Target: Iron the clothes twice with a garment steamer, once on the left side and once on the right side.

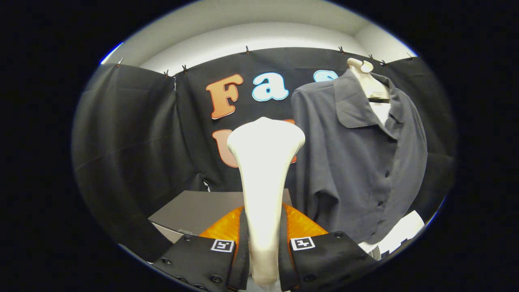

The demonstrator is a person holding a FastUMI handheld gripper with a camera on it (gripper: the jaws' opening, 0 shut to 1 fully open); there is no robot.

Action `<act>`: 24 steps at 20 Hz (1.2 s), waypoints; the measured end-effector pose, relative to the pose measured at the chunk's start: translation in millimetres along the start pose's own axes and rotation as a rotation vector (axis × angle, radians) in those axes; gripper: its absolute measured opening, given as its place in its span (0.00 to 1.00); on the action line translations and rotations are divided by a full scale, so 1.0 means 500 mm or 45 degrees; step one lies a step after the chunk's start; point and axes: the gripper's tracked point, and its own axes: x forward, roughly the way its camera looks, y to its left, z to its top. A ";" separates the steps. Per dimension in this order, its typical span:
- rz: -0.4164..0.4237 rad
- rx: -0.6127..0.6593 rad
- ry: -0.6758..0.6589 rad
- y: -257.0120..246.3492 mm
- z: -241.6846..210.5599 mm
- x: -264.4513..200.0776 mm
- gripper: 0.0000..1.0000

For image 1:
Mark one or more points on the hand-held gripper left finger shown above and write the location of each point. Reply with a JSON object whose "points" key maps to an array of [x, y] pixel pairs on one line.
{"points": [[244, 263]]}

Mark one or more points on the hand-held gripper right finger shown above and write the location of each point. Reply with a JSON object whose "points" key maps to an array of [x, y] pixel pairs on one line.
{"points": [[284, 263]]}

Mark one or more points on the white garment steamer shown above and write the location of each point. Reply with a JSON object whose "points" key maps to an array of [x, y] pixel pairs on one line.
{"points": [[263, 162]]}

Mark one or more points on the grey button shirt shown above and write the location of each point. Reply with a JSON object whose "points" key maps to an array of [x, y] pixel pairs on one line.
{"points": [[348, 162]]}

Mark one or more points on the grey drawer cabinet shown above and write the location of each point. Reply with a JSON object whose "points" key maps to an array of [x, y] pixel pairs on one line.
{"points": [[194, 211]]}

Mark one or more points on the white topped cabinet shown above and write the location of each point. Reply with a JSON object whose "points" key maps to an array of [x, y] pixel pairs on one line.
{"points": [[409, 227]]}

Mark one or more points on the black backdrop cloth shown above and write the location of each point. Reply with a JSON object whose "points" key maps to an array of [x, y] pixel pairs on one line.
{"points": [[134, 142]]}

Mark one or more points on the white mannequin torso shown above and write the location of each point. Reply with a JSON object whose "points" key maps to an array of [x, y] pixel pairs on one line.
{"points": [[367, 81]]}

